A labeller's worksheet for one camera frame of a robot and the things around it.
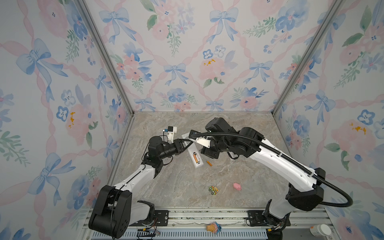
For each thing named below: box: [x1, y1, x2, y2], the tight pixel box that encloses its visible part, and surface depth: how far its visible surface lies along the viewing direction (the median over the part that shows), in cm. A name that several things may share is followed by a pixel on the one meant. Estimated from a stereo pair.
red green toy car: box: [208, 185, 219, 196], surface depth 83 cm
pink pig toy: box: [233, 182, 242, 191], surface depth 85 cm
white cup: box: [310, 224, 332, 237], surface depth 67 cm
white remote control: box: [181, 132, 204, 169], surface depth 75 cm
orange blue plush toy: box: [206, 221, 222, 235], surface depth 71 cm
